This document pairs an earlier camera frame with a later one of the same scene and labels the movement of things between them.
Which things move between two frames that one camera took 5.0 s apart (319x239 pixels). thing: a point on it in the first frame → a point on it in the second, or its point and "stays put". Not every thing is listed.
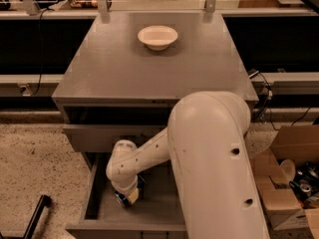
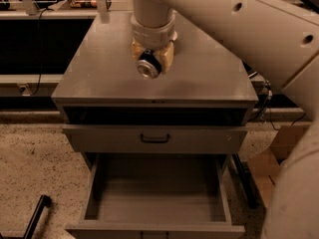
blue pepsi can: x=125 y=199 → x=149 y=65
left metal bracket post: x=102 y=0 stays put
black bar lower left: x=45 y=201 stays put
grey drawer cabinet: x=129 y=70 stays put
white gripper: x=126 y=185 → x=153 y=34
